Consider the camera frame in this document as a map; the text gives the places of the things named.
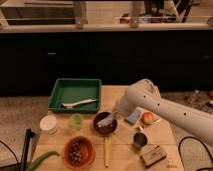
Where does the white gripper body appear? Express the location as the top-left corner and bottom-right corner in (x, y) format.
(113, 98), (131, 118)

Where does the light blue towel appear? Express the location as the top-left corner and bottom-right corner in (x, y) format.
(97, 112), (115, 127)

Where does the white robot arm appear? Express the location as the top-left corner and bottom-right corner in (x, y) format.
(114, 79), (213, 146)

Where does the purple bowl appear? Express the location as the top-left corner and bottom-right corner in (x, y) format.
(93, 112), (117, 136)

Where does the orange bowl with beans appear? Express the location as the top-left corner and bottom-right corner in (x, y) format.
(62, 136), (95, 170)

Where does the blue sponge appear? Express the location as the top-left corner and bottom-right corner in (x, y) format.
(125, 109), (141, 125)

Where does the red apple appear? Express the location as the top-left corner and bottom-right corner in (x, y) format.
(141, 112), (154, 125)

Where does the metal measuring cup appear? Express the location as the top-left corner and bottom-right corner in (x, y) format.
(133, 128), (148, 149)

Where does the white plastic utensil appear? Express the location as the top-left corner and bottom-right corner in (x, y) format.
(62, 99), (97, 108)

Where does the green plastic cup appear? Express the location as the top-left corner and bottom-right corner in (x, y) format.
(70, 114), (83, 130)

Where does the green plastic tray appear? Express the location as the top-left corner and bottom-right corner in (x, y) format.
(48, 78), (102, 114)

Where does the brown wooden block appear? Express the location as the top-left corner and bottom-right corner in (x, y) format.
(140, 145), (167, 168)

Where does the white round container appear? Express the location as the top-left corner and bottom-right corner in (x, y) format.
(40, 115), (57, 134)

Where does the black stand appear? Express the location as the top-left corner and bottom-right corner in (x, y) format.
(20, 129), (35, 171)

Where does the green pepper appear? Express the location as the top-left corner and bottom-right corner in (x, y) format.
(28, 151), (60, 171)

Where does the black cable right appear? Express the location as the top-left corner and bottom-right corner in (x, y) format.
(178, 136), (213, 171)

